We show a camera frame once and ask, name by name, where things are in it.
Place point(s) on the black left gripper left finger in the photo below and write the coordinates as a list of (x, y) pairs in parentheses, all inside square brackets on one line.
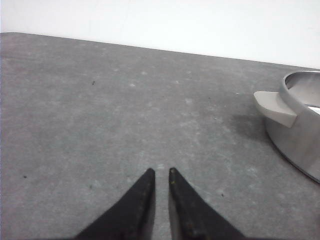
[(131, 217)]

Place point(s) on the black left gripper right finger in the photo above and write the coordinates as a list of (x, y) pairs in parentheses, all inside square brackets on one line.
[(191, 218)]

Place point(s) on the stainless steel steamer pot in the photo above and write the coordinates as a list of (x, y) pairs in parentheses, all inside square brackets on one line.
[(292, 119)]

